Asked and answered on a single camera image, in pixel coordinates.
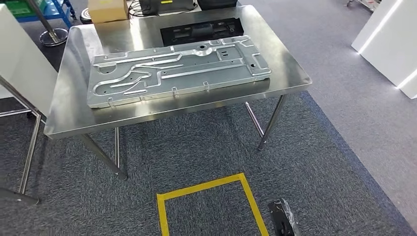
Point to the black plastic panel part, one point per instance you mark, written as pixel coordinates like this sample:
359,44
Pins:
202,31

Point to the steel workbench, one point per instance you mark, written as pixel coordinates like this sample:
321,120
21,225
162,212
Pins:
283,71

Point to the large stamped metal panel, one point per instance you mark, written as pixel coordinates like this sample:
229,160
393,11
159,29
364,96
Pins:
195,75

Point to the yellow floor tape square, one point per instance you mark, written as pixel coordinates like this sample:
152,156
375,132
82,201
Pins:
202,186

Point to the black carrying case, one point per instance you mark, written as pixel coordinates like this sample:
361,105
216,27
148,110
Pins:
216,4

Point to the grey laptop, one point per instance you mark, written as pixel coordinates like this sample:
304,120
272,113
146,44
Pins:
169,8

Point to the dark grey floor mat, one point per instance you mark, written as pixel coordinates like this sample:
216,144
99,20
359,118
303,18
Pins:
97,202

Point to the cardboard box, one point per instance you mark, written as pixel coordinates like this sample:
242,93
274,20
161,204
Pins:
107,11

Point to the blue rack with bins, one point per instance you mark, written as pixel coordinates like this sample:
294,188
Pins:
58,9

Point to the white table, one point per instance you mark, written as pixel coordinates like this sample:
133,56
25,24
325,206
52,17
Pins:
22,65

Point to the white lit display plinth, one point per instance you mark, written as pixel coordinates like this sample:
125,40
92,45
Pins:
391,39
410,86

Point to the green plastic bin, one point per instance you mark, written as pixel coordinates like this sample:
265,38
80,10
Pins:
22,8

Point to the chrome stanchion post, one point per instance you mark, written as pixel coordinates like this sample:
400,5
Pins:
53,37

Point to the grey metal frame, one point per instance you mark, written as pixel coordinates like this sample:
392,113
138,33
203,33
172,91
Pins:
361,5

